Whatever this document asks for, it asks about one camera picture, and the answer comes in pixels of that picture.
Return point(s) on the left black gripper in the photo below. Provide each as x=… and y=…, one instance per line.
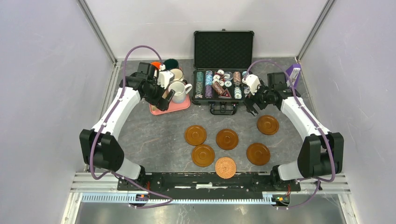
x=160, y=102

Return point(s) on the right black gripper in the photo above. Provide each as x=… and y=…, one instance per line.
x=249, y=104

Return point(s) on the white mug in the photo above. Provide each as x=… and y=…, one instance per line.
x=181, y=90

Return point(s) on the wooden coaster five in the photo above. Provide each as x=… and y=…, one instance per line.
x=267, y=125

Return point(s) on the wooden coaster three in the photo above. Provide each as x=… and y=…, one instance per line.
x=227, y=139

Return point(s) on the wooden coaster one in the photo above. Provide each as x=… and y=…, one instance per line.
x=195, y=135

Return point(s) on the wooden coaster four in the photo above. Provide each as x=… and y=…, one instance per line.
x=258, y=154

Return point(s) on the wooden coaster two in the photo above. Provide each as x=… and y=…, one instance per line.
x=203, y=155

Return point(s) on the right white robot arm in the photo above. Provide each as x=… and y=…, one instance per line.
x=321, y=155

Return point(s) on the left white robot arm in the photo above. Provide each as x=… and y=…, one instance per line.
x=100, y=147

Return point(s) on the pink serving tray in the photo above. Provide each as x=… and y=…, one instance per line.
x=173, y=107

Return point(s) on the dark green mug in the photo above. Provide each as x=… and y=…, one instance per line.
x=171, y=64

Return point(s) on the orange mug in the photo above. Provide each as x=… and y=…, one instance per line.
x=156, y=64

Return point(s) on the purple metronome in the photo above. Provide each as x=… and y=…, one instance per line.
x=294, y=72

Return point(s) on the black poker chip case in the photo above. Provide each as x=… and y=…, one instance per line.
x=220, y=58

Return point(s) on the cream mug dark handle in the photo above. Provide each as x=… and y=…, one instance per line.
x=178, y=75

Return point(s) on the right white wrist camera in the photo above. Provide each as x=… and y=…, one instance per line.
x=253, y=82

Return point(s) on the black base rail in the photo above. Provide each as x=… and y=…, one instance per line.
x=208, y=185

